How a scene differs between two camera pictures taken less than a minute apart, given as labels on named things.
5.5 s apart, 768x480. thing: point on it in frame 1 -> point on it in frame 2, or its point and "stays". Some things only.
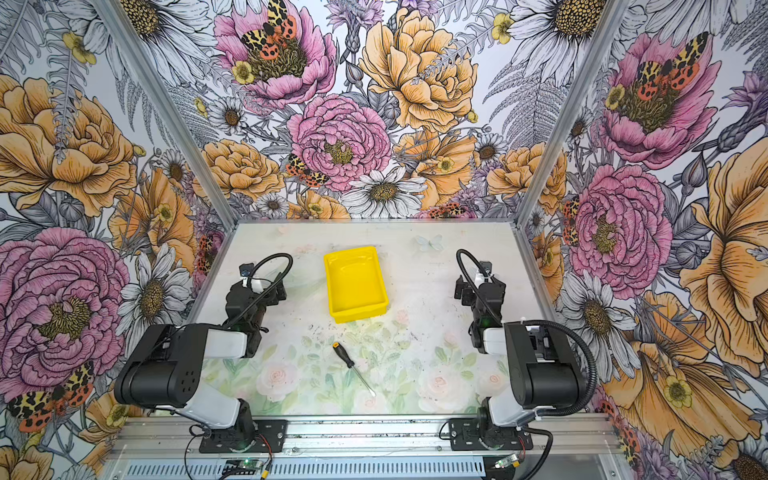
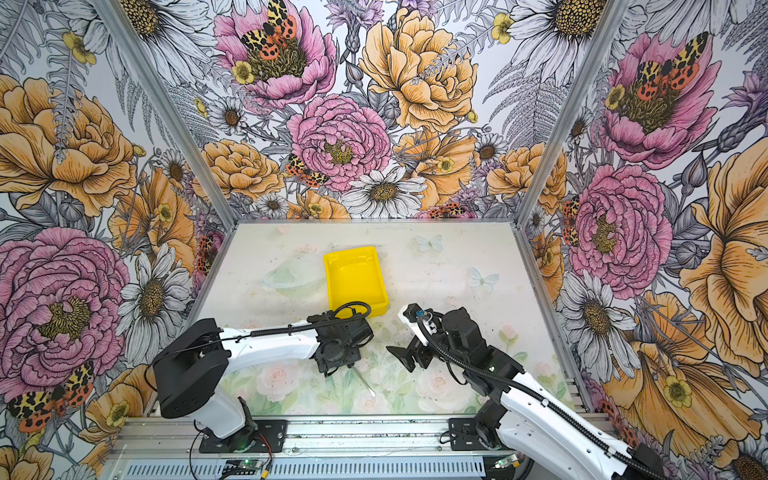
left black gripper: (274, 298) -> (352, 355)
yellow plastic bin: (355, 284) stays
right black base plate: (464, 434) stays
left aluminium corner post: (169, 115) stays
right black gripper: (468, 292) -> (404, 356)
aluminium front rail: (374, 436) stays
